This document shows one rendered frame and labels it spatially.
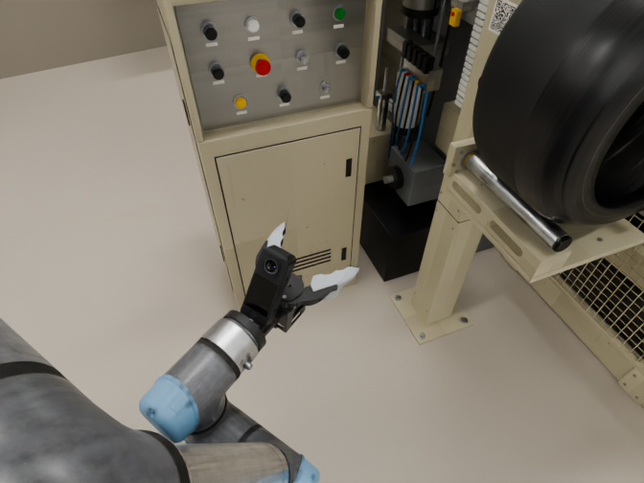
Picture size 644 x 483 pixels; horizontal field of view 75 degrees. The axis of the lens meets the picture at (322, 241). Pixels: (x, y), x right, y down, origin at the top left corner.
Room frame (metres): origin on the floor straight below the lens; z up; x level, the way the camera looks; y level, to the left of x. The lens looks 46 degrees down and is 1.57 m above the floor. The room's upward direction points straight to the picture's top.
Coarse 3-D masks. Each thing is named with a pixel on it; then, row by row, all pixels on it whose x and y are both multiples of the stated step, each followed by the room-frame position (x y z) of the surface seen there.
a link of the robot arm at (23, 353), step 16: (0, 320) 0.16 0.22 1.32; (0, 336) 0.14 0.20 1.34; (16, 336) 0.15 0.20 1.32; (0, 352) 0.12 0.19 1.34; (16, 352) 0.13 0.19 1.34; (32, 352) 0.14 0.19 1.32; (0, 368) 0.11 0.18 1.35; (16, 368) 0.11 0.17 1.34; (32, 368) 0.12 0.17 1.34; (48, 368) 0.12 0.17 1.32
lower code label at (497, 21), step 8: (496, 0) 1.08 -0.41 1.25; (504, 0) 1.06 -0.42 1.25; (496, 8) 1.08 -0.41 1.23; (504, 8) 1.05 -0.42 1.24; (512, 8) 1.03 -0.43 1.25; (496, 16) 1.07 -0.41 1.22; (504, 16) 1.05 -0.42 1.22; (496, 24) 1.06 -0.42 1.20; (504, 24) 1.04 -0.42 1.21; (496, 32) 1.06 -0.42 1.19
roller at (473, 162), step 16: (480, 160) 0.91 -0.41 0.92; (480, 176) 0.87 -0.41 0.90; (496, 176) 0.84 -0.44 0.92; (496, 192) 0.81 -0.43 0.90; (512, 192) 0.78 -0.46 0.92; (512, 208) 0.75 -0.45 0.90; (528, 208) 0.73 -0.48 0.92; (528, 224) 0.70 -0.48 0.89; (544, 224) 0.67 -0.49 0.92; (544, 240) 0.65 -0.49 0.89; (560, 240) 0.63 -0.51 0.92
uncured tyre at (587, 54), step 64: (576, 0) 0.74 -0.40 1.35; (640, 0) 0.67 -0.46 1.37; (512, 64) 0.75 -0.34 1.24; (576, 64) 0.65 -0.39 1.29; (640, 64) 0.61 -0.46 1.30; (512, 128) 0.69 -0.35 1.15; (576, 128) 0.60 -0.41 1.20; (640, 128) 0.92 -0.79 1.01; (576, 192) 0.60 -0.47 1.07; (640, 192) 0.76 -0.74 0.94
